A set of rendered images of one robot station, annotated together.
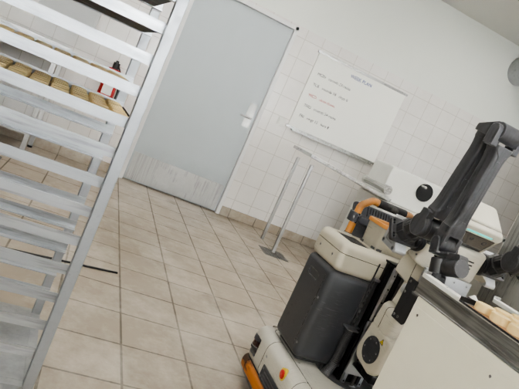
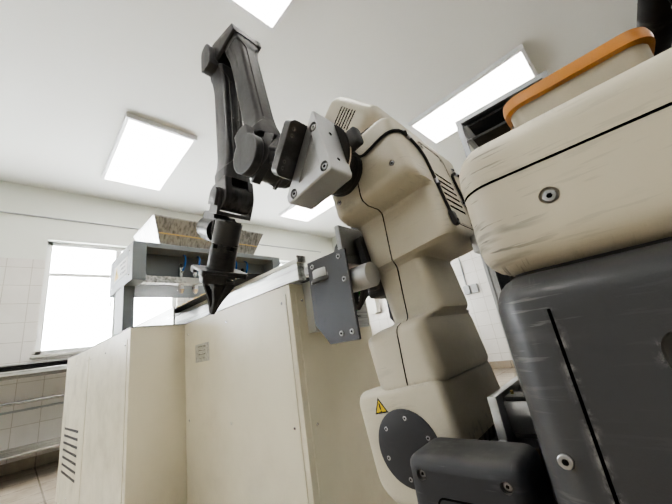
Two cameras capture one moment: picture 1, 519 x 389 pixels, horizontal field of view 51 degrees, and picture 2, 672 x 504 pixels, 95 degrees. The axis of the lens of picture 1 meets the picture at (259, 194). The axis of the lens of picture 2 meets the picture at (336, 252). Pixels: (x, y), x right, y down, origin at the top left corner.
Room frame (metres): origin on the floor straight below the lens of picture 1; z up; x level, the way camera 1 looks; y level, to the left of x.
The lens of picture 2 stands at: (2.48, -1.11, 0.66)
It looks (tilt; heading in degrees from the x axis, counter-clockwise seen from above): 17 degrees up; 152
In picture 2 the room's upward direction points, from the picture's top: 9 degrees counter-clockwise
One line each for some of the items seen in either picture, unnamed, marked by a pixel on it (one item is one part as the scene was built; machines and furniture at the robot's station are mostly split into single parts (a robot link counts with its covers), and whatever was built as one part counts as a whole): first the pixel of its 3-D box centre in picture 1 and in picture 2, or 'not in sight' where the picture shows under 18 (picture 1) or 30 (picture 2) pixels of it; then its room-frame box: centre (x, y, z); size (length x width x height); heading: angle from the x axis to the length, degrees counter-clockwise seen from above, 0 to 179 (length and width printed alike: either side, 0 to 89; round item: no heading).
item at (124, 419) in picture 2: not in sight; (168, 419); (0.39, -1.19, 0.42); 1.28 x 0.72 x 0.84; 22
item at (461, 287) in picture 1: (437, 303); (374, 283); (1.94, -0.75, 0.77); 0.28 x 0.16 x 0.22; 112
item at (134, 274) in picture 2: not in sight; (204, 292); (0.83, -1.01, 1.01); 0.72 x 0.33 x 0.34; 112
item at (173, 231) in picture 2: not in sight; (203, 247); (0.83, -1.01, 1.25); 0.56 x 0.29 x 0.14; 112
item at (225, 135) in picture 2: not in sight; (229, 128); (1.86, -1.01, 1.18); 0.11 x 0.06 x 0.43; 112
